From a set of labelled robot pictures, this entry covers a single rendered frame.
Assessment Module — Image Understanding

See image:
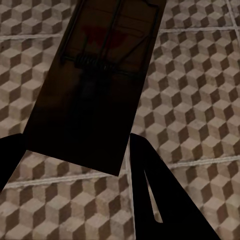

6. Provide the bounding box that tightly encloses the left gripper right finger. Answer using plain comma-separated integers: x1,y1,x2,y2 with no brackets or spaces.
129,133,221,240

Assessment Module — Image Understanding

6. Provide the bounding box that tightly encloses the mousetrap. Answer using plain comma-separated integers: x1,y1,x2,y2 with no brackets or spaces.
21,0,167,177

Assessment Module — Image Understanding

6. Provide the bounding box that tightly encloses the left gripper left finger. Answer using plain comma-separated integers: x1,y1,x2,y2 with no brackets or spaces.
0,133,26,193

